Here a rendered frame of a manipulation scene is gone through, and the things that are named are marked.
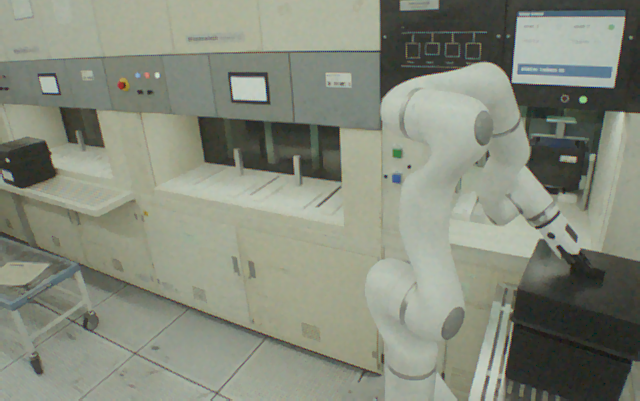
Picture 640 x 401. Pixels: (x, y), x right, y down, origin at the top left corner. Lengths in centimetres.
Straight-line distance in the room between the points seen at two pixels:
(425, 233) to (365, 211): 91
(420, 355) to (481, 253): 75
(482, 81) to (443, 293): 41
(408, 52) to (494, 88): 66
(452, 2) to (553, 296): 89
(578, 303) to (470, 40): 81
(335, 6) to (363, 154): 54
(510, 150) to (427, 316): 40
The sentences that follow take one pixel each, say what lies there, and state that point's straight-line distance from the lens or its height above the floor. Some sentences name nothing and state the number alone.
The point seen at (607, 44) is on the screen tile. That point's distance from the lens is 144.
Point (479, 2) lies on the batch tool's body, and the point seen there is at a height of 171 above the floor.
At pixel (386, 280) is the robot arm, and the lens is 93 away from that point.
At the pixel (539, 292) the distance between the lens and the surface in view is 116.
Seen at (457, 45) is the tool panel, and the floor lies 158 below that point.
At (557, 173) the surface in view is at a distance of 207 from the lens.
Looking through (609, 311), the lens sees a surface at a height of 106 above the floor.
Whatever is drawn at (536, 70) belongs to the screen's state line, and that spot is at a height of 151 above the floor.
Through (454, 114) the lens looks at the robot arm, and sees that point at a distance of 73.
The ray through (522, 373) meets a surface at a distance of 132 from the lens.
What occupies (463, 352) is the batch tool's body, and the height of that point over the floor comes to 36.
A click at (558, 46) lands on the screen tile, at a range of 143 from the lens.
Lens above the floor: 171
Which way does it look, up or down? 22 degrees down
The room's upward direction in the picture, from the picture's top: 4 degrees counter-clockwise
